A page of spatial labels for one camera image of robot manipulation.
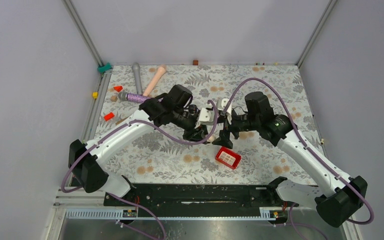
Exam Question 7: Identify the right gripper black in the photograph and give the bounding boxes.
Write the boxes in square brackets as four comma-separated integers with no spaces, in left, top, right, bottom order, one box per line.
[212,108,261,149]

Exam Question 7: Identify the black glossy earbud charging case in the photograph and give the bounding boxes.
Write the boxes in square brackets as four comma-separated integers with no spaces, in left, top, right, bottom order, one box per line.
[188,104,199,115]

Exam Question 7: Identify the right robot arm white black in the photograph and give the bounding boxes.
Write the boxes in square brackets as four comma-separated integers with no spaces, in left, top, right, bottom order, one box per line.
[213,91,368,228]

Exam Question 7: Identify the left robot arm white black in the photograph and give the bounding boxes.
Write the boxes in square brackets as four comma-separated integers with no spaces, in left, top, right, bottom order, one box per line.
[66,84,218,206]

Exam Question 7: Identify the red plastic tray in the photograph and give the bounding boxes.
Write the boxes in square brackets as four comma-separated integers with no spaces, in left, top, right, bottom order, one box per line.
[215,146,242,170]

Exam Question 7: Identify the floral patterned table mat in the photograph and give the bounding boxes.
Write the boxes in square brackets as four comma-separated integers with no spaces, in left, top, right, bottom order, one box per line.
[105,65,322,185]

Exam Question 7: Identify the purple glitter toy microphone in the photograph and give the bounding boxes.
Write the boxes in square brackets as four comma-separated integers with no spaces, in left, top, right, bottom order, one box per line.
[118,91,150,104]

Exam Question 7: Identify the beige toy microphone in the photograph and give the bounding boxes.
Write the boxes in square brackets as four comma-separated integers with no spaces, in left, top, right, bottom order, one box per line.
[142,64,167,97]

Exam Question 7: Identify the tan wooden block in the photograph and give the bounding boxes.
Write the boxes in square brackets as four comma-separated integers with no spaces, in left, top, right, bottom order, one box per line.
[110,95,118,102]

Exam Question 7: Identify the red triangular block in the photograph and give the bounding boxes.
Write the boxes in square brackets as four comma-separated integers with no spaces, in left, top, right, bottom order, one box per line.
[113,85,123,93]

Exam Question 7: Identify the grey toy microphone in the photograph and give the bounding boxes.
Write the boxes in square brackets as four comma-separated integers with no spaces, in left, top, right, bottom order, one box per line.
[131,62,143,95]

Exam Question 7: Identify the red block on mat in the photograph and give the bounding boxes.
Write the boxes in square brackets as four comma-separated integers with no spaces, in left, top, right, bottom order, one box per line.
[103,112,115,122]

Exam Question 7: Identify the teal plastic piece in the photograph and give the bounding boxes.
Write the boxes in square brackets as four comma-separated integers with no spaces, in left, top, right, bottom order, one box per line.
[97,62,113,74]

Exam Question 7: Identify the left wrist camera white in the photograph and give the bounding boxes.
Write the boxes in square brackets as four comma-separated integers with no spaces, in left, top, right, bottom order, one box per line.
[195,103,215,129]

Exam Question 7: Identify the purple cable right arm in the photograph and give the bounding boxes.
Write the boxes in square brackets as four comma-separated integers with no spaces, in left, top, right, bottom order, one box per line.
[221,77,375,240]

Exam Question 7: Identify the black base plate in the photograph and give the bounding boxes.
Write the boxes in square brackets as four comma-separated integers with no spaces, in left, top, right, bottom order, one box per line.
[123,183,292,218]

